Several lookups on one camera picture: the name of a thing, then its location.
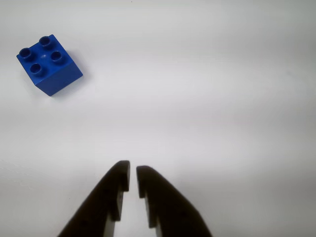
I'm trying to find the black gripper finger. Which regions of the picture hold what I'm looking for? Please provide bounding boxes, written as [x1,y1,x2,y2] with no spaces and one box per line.
[57,160,130,237]
[136,165,213,237]

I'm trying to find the blue lego brick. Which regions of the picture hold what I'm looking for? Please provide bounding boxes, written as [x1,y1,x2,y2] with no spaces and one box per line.
[16,34,83,97]

